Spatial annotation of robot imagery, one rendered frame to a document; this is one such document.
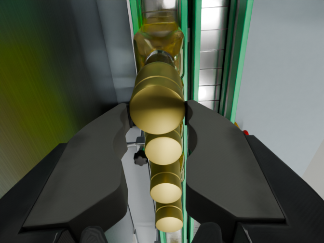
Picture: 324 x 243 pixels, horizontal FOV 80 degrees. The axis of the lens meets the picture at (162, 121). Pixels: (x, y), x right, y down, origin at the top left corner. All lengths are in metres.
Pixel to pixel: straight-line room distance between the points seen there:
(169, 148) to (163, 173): 0.05
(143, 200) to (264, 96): 0.51
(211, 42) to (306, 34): 0.30
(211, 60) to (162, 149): 0.30
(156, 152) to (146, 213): 0.61
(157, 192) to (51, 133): 0.13
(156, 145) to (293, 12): 0.53
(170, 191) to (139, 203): 0.52
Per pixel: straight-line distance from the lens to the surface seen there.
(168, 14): 0.41
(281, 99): 0.71
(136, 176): 0.62
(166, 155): 0.18
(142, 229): 0.86
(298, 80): 0.70
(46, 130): 0.23
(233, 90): 0.38
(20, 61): 0.21
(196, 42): 0.34
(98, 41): 0.52
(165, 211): 0.26
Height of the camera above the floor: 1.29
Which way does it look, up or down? 58 degrees down
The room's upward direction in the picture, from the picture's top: 180 degrees counter-clockwise
